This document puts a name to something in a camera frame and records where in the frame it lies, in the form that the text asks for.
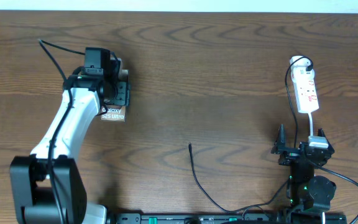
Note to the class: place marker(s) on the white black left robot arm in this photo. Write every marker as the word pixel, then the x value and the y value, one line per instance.
pixel 46 184

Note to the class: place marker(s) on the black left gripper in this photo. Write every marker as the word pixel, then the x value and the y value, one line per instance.
pixel 114 101

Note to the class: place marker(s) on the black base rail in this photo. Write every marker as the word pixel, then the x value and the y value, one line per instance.
pixel 136 218

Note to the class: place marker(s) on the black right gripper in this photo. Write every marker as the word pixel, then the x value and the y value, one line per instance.
pixel 290 154

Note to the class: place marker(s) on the white power strip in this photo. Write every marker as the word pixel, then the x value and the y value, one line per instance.
pixel 305 90

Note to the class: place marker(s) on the white USB charger plug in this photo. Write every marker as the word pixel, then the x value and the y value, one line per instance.
pixel 301 61

